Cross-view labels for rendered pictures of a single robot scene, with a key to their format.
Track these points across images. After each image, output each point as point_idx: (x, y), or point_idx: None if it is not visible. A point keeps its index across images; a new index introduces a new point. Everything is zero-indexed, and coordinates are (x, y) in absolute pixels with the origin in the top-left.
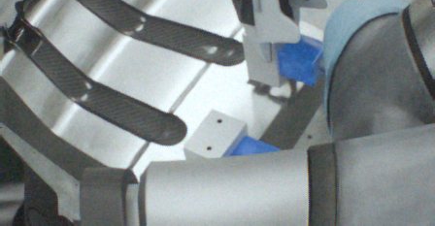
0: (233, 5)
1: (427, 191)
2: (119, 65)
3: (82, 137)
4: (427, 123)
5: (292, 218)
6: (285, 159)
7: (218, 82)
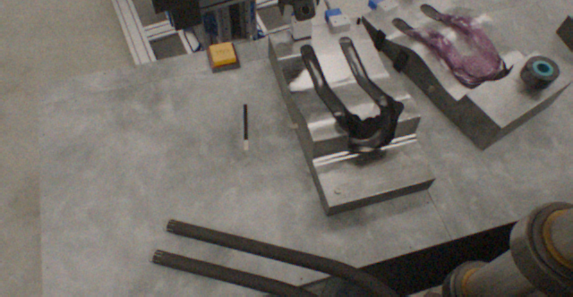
0: None
1: None
2: (340, 75)
3: (375, 63)
4: None
5: None
6: None
7: (319, 43)
